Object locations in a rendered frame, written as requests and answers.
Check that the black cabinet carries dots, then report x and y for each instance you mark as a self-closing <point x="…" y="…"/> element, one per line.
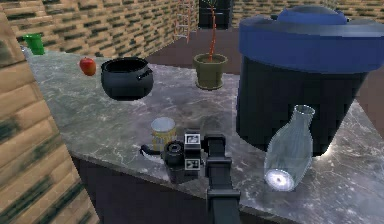
<point x="220" y="15"/>

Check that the plant in olive pot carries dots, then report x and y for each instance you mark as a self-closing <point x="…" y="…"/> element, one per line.
<point x="210" y="71"/>

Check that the grey marble top counter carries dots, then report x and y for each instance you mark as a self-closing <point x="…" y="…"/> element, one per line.
<point x="100" y="116"/>

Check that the black cooking pot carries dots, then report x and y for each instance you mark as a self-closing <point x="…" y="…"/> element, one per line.
<point x="126" y="81"/>

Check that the clear glass bottle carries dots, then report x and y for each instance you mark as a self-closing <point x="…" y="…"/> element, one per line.
<point x="290" y="150"/>

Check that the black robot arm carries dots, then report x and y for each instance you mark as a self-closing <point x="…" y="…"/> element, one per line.
<point x="220" y="186"/>

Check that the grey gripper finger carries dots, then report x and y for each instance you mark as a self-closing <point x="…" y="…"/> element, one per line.
<point x="154" y="159"/>
<point x="150" y="152"/>

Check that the red apple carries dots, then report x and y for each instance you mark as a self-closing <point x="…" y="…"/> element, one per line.
<point x="88" y="66"/>

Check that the black bin with blue lid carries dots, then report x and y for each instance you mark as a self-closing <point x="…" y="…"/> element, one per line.
<point x="300" y="93"/>

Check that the red and white ladder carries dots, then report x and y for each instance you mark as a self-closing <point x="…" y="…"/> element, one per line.
<point x="185" y="20"/>

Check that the green cup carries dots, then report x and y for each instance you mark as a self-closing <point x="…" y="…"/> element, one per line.
<point x="34" y="44"/>

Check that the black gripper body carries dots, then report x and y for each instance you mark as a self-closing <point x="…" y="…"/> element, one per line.
<point x="174" y="155"/>

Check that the yellow jam jar white lid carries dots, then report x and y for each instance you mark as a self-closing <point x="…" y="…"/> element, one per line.
<point x="163" y="132"/>

